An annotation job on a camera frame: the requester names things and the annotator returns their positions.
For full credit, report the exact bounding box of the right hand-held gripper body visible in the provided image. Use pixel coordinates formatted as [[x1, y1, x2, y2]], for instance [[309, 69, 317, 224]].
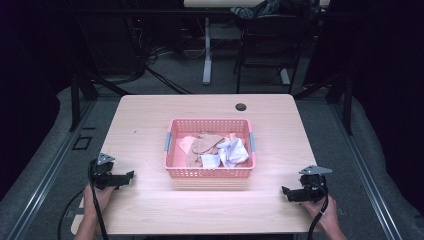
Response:
[[297, 165, 334, 203]]

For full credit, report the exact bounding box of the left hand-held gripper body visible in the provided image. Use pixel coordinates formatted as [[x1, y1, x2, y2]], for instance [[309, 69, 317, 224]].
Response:
[[88, 152, 117, 190]]

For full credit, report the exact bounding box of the person's left hand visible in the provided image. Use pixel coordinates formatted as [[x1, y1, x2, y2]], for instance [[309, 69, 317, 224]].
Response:
[[82, 182, 117, 215]]

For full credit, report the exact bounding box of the person's right hand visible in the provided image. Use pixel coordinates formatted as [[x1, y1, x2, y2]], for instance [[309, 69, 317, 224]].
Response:
[[300, 195, 339, 229]]

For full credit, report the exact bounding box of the large crumpled white paper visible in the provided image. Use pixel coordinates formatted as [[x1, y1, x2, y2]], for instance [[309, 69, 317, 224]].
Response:
[[216, 136, 250, 169]]

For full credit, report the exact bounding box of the pale pink paper piece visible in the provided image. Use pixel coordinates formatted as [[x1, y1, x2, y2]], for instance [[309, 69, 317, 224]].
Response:
[[177, 135, 198, 155]]

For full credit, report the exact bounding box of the black metal stand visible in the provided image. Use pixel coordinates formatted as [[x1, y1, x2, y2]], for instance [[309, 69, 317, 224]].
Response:
[[68, 70, 98, 133], [326, 73, 354, 136]]

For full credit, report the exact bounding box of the pink plastic basket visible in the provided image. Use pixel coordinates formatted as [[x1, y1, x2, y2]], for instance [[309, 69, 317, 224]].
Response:
[[162, 117, 257, 180]]

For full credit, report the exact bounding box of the beige stocking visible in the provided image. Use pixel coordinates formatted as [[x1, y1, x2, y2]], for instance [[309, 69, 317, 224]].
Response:
[[185, 132, 228, 168]]

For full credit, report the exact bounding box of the small white paper piece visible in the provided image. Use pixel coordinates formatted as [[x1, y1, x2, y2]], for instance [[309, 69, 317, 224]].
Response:
[[199, 153, 222, 170]]

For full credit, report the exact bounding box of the short white desk foot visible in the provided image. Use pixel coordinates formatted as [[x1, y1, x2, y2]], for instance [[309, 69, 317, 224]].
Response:
[[279, 67, 292, 86]]

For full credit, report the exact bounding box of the white desk leg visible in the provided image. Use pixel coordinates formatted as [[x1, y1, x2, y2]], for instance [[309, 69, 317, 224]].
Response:
[[202, 17, 214, 86]]

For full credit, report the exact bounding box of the black chair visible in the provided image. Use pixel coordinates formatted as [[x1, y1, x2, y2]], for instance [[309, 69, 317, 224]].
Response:
[[232, 12, 308, 95]]

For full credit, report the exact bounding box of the dark cloth heap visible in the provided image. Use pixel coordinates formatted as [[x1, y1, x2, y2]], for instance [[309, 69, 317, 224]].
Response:
[[229, 0, 288, 20]]

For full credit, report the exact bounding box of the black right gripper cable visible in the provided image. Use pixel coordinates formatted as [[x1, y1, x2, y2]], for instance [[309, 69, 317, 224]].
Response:
[[306, 181, 331, 240]]

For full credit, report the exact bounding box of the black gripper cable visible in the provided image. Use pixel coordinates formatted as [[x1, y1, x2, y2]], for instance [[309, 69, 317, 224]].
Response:
[[306, 181, 331, 240], [56, 159, 110, 240]]

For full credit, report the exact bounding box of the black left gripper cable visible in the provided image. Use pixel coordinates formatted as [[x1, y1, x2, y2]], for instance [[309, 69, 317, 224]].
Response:
[[56, 159, 110, 240]]

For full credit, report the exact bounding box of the aluminium floor rail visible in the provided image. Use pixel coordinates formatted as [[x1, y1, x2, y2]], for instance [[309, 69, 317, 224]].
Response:
[[6, 99, 98, 240], [327, 102, 405, 240]]

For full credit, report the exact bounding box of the black floor cable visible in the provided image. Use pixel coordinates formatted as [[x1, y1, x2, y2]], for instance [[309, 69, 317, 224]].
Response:
[[143, 64, 193, 95]]

